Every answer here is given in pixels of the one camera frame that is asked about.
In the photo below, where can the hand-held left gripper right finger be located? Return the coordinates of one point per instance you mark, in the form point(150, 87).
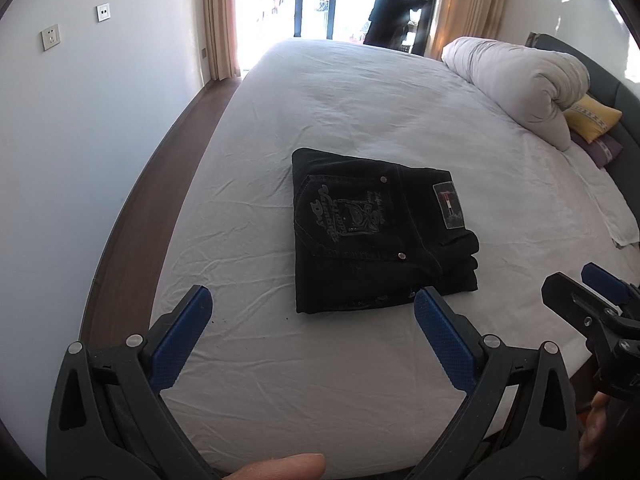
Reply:
point(445, 340)

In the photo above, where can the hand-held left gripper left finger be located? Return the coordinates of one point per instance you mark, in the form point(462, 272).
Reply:
point(182, 340)

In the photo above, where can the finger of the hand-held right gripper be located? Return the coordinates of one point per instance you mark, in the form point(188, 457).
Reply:
point(607, 280)
point(575, 300)

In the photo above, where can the black denim pants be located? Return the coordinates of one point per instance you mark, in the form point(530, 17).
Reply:
point(350, 270)

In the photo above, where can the person's right hand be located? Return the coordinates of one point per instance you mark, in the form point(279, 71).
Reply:
point(596, 430)

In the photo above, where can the person's left hand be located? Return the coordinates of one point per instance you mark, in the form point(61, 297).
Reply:
point(280, 467)

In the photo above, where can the white cloth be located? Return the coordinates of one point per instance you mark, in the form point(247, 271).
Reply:
point(617, 215)

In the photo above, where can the purple pillow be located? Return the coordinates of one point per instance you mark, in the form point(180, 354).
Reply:
point(602, 150)

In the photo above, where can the yellow patterned pillow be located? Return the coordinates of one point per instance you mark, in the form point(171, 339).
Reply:
point(595, 117)

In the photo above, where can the grey upholstered headboard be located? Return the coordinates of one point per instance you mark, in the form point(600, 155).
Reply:
point(620, 90)

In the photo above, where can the rolled white duvet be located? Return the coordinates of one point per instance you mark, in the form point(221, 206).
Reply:
point(520, 85)

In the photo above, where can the bed with white sheet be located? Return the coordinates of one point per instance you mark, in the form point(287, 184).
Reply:
point(350, 95)

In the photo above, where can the beige curtain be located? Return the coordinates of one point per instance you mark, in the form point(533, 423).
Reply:
point(470, 5)
point(220, 15)

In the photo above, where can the hanging black garment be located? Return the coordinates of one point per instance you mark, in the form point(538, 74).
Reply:
point(392, 15)

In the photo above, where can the black framed glass window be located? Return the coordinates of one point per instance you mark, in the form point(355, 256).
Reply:
point(325, 0)

